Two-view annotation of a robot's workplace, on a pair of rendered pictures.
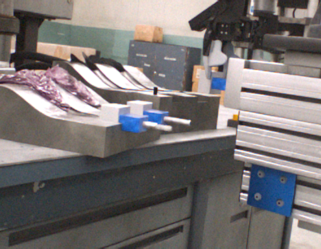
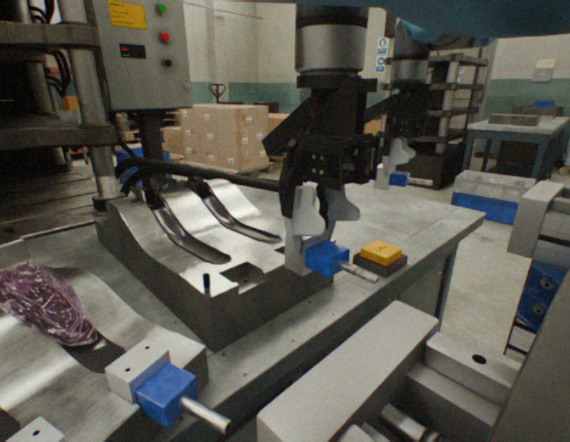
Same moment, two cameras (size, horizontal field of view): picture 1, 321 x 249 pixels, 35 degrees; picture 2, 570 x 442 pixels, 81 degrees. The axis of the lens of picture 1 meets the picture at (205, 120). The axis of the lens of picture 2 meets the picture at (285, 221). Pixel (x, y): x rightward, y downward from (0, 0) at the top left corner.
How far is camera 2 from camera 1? 81 cm
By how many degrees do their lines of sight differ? 19
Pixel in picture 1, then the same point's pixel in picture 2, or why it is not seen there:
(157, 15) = not seen: hidden behind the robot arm
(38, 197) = not seen: outside the picture
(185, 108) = (269, 288)
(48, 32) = (242, 91)
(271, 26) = (418, 102)
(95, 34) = (275, 89)
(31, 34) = (152, 130)
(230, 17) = (326, 144)
